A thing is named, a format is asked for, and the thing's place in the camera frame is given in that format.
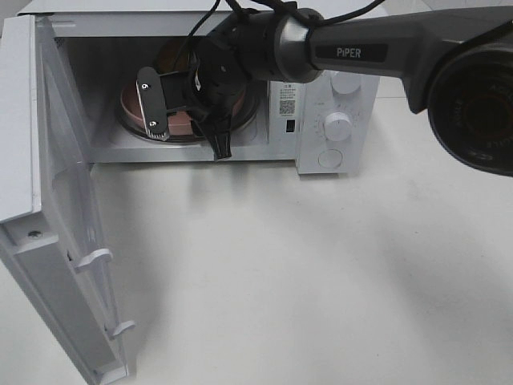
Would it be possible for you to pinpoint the pink round plate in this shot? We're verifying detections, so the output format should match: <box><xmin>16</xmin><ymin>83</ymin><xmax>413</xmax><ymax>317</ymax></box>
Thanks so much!
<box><xmin>119</xmin><ymin>78</ymin><xmax>244</xmax><ymax>138</ymax></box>

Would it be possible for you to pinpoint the upper white power knob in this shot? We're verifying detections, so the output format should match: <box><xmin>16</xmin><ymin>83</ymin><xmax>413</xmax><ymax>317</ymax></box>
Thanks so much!
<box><xmin>330</xmin><ymin>72</ymin><xmax>362</xmax><ymax>95</ymax></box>

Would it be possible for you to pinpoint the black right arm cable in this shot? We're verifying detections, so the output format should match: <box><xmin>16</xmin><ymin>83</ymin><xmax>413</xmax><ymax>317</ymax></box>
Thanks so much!
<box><xmin>182</xmin><ymin>0</ymin><xmax>386</xmax><ymax>81</ymax></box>

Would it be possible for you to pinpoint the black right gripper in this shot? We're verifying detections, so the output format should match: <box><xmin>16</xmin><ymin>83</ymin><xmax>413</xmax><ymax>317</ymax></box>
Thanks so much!
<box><xmin>136</xmin><ymin>34</ymin><xmax>247</xmax><ymax>160</ymax></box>

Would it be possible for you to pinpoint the glass microwave turntable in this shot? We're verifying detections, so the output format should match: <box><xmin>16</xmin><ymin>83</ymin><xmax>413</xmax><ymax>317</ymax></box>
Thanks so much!
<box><xmin>115</xmin><ymin>86</ymin><xmax>260</xmax><ymax>145</ymax></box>

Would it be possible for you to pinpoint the white warning label sticker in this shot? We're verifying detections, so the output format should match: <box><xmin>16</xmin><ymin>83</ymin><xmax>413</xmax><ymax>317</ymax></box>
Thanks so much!
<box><xmin>278</xmin><ymin>83</ymin><xmax>297</xmax><ymax>116</ymax></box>

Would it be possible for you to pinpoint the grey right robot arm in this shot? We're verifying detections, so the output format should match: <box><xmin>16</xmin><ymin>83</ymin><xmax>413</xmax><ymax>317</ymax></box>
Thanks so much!
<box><xmin>136</xmin><ymin>1</ymin><xmax>512</xmax><ymax>176</ymax></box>

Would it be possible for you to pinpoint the round white door release button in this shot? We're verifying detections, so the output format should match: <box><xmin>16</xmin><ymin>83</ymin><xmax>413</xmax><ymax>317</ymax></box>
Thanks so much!
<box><xmin>318</xmin><ymin>149</ymin><xmax>343</xmax><ymax>169</ymax></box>

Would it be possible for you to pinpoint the white microwave oven body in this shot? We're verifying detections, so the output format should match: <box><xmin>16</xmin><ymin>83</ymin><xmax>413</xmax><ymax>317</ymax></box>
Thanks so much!
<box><xmin>22</xmin><ymin>1</ymin><xmax>379</xmax><ymax>174</ymax></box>

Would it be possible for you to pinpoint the burger with lettuce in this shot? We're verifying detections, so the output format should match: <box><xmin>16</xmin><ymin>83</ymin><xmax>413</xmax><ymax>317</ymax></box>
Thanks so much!
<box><xmin>156</xmin><ymin>37</ymin><xmax>190</xmax><ymax>73</ymax></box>

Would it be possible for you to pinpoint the lower white timer knob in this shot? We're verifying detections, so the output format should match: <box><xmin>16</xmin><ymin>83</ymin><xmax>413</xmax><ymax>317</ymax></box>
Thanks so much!
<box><xmin>323</xmin><ymin>112</ymin><xmax>353</xmax><ymax>142</ymax></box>

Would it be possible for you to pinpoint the white microwave door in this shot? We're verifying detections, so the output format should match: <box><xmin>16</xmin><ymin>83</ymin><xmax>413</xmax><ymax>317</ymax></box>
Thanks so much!
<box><xmin>1</xmin><ymin>14</ymin><xmax>134</xmax><ymax>384</ymax></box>

